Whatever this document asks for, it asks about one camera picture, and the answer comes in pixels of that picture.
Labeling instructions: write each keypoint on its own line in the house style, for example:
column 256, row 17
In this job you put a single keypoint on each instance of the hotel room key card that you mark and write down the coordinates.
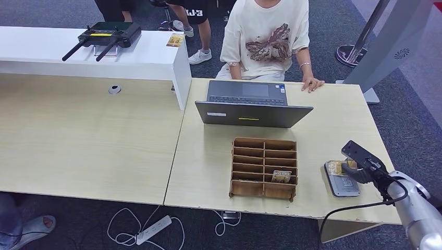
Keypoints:
column 281, row 176

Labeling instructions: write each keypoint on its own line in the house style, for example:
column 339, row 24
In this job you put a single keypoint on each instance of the chrome stool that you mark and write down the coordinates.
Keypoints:
column 159, row 2

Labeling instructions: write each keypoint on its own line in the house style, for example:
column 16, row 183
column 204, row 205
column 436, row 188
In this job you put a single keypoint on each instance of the black power adapter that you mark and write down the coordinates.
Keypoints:
column 230, row 215

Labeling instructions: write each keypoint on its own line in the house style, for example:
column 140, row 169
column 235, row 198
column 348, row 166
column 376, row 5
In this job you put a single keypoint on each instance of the yellow printed card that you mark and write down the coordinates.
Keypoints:
column 175, row 40

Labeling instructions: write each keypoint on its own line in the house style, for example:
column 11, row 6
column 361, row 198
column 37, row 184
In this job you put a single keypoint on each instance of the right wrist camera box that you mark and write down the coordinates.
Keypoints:
column 362, row 157

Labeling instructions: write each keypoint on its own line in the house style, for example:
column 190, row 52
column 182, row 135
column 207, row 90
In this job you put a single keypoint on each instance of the grey kiosk stand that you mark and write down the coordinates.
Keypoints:
column 390, row 45

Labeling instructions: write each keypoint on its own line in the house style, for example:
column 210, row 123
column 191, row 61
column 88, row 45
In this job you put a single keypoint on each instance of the white power strip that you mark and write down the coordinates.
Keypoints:
column 153, row 230

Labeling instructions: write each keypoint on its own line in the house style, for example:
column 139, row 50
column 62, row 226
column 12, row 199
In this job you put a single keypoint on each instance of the grey laptop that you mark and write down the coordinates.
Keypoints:
column 252, row 115

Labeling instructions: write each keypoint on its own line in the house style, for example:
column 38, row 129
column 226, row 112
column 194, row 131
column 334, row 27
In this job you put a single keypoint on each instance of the grey card reader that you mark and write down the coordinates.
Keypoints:
column 345, row 188

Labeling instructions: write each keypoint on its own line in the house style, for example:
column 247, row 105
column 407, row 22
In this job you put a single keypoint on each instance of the silver desk grommet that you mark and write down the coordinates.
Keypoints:
column 115, row 89

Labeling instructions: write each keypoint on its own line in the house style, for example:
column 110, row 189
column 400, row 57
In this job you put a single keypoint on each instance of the wooden card organizer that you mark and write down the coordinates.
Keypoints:
column 264, row 155

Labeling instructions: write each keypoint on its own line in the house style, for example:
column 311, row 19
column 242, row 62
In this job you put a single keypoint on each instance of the person's left hand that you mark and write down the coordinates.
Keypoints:
column 312, row 84

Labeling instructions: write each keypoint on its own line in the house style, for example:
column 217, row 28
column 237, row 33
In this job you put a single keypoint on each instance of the white counter shelf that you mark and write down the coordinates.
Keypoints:
column 145, row 58

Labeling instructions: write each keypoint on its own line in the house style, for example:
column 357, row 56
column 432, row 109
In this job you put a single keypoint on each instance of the chrome stanchion post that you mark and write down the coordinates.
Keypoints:
column 348, row 55

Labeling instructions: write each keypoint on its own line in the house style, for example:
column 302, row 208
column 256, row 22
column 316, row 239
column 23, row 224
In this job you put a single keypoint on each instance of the person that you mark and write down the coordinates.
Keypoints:
column 197, row 13
column 114, row 10
column 266, row 20
column 34, row 227

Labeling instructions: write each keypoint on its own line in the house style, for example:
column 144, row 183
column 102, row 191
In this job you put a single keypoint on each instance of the black remote controller with antennas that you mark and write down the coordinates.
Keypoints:
column 110, row 36

